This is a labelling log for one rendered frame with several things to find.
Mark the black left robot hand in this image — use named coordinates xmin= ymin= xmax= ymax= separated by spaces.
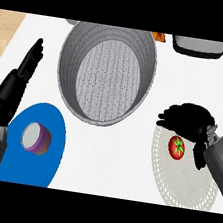
xmin=0 ymin=31 xmax=47 ymax=132

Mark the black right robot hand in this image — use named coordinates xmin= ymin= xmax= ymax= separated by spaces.
xmin=149 ymin=98 xmax=220 ymax=173

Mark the red tomato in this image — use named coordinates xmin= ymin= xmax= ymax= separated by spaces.
xmin=165 ymin=133 xmax=188 ymax=162

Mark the pale round placemat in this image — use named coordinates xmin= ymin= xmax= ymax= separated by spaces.
xmin=142 ymin=123 xmax=223 ymax=214

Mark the grey wicker basket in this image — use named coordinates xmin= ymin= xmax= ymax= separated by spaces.
xmin=49 ymin=19 xmax=162 ymax=134

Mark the blue oval plate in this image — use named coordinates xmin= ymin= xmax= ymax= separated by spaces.
xmin=0 ymin=95 xmax=72 ymax=191

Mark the grey and black appliance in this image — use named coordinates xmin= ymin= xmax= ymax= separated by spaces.
xmin=169 ymin=35 xmax=223 ymax=62

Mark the orange object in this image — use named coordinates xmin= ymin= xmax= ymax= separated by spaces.
xmin=150 ymin=32 xmax=168 ymax=44

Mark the grey rounded object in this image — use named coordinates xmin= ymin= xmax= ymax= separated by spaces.
xmin=64 ymin=19 xmax=79 ymax=27

